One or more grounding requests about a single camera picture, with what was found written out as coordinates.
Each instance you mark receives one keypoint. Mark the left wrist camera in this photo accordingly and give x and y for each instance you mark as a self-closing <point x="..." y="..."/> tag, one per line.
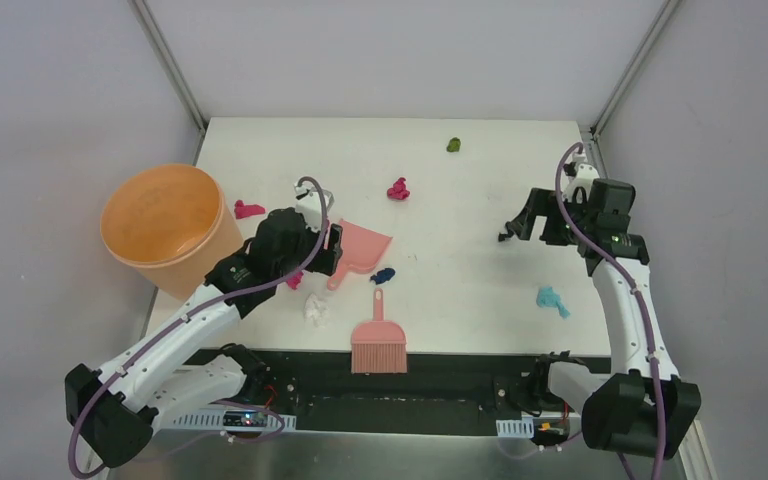
<point x="313" y="205"/>

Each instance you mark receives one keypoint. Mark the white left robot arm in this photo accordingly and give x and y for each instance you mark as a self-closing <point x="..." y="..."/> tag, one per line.
<point x="118" y="407"/>

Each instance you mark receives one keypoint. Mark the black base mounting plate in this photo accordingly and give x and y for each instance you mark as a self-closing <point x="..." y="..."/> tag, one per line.
<point x="457" y="395"/>

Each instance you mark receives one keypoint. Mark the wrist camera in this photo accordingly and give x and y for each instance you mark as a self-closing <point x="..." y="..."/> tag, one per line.
<point x="313" y="205"/>
<point x="578" y="174"/>

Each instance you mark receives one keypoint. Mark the light blue paper scrap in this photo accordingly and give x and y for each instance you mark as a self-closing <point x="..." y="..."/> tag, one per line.
<point x="548" y="298"/>

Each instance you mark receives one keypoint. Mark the pink hand brush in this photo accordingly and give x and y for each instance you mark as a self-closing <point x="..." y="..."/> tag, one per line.
<point x="378" y="346"/>

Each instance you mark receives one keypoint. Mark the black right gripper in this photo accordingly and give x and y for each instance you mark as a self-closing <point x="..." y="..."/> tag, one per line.
<point x="541" y="202"/>

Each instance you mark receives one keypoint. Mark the green paper scrap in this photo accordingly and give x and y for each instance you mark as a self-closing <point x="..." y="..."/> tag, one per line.
<point x="454" y="145"/>

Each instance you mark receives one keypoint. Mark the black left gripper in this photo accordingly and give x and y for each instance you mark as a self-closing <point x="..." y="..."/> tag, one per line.
<point x="333" y="249"/>

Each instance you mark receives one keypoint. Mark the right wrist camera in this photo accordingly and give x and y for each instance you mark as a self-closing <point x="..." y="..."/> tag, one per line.
<point x="578" y="174"/>

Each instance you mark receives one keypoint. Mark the magenta paper scrap by bucket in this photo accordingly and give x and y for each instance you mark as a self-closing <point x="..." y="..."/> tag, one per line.
<point x="243" y="210"/>

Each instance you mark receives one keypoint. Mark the dark blue paper scrap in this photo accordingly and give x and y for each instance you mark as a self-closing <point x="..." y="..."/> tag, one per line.
<point x="382" y="276"/>

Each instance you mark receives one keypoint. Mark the white paper scrap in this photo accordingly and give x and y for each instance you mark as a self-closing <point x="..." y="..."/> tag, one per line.
<point x="316" y="311"/>

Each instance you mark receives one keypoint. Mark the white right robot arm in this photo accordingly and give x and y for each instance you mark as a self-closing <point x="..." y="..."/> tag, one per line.
<point x="643" y="408"/>

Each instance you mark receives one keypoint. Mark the magenta paper scrap small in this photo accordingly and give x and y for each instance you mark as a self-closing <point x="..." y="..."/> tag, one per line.
<point x="295" y="281"/>

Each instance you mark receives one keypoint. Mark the orange plastic bucket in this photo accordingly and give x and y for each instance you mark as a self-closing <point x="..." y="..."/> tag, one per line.
<point x="171" y="224"/>

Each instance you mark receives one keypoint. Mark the magenta paper scrap centre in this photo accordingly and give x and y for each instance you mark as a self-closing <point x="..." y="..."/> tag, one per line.
<point x="398" y="191"/>

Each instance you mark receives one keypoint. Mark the pink plastic dustpan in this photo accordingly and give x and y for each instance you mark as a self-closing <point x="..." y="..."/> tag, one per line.
<point x="362" y="249"/>

